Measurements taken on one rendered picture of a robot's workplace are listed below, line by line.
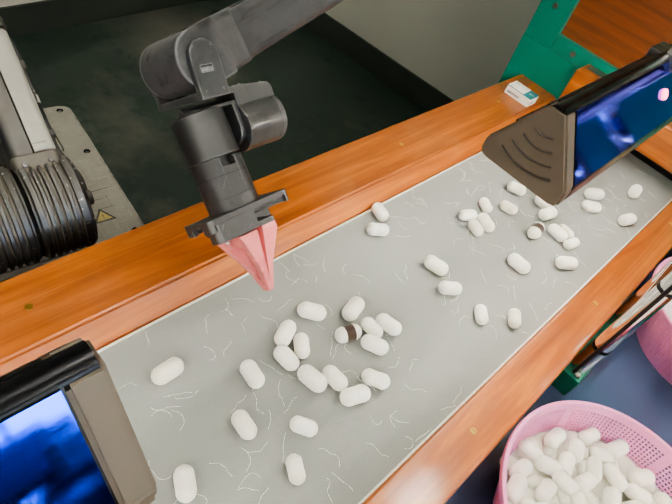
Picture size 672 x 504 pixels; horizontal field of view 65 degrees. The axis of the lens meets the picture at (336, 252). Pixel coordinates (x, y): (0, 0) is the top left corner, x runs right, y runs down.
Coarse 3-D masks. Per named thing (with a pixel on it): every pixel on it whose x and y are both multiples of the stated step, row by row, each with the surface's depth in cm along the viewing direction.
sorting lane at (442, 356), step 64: (448, 192) 90; (576, 192) 99; (320, 256) 74; (384, 256) 77; (448, 256) 80; (576, 256) 87; (192, 320) 63; (256, 320) 65; (448, 320) 72; (128, 384) 56; (192, 384) 58; (448, 384) 65; (192, 448) 53; (256, 448) 55; (320, 448) 56; (384, 448) 58
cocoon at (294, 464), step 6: (288, 456) 54; (294, 456) 53; (300, 456) 54; (288, 462) 53; (294, 462) 53; (300, 462) 53; (288, 468) 53; (294, 468) 53; (300, 468) 53; (288, 474) 53; (294, 474) 52; (300, 474) 52; (294, 480) 52; (300, 480) 52
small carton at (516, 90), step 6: (510, 84) 112; (516, 84) 112; (522, 84) 113; (510, 90) 112; (516, 90) 111; (522, 90) 111; (528, 90) 112; (516, 96) 112; (522, 96) 111; (528, 96) 110; (534, 96) 111; (522, 102) 111; (528, 102) 110; (534, 102) 113
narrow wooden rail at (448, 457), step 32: (640, 256) 87; (608, 288) 80; (576, 320) 74; (544, 352) 69; (576, 352) 70; (512, 384) 64; (544, 384) 66; (480, 416) 60; (512, 416) 61; (448, 448) 57; (480, 448) 58; (416, 480) 54; (448, 480) 55
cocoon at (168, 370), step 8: (168, 360) 57; (176, 360) 57; (160, 368) 56; (168, 368) 56; (176, 368) 56; (152, 376) 56; (160, 376) 55; (168, 376) 56; (176, 376) 57; (160, 384) 56
